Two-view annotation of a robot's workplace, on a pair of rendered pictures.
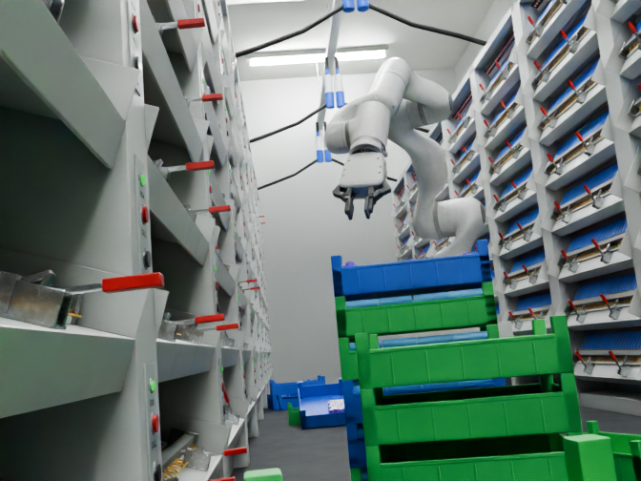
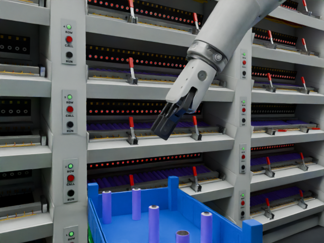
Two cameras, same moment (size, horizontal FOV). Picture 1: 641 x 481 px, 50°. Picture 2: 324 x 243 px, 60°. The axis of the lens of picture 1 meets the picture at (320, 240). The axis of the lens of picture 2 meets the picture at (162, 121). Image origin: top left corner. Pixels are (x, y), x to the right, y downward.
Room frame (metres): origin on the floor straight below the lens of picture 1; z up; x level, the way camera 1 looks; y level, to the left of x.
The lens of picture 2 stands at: (1.20, -0.60, 0.63)
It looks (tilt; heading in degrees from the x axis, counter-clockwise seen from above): 2 degrees down; 62
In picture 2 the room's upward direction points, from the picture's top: straight up
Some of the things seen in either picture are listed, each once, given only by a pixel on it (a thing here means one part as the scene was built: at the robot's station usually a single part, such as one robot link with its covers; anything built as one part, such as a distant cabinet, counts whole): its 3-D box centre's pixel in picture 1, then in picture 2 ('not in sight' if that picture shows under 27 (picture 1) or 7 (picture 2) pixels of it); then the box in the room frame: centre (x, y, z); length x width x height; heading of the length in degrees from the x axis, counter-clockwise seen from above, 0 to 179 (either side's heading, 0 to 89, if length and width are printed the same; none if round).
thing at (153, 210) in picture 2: not in sight; (154, 224); (1.41, -0.18, 0.44); 0.02 x 0.02 x 0.06
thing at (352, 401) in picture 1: (423, 392); not in sight; (1.41, -0.18, 0.20); 0.30 x 0.20 x 0.08; 82
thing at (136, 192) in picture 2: not in sight; (136, 203); (1.42, -0.06, 0.44); 0.02 x 0.02 x 0.06
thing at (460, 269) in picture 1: (411, 273); (155, 222); (1.41, -0.18, 0.44); 0.30 x 0.20 x 0.08; 82
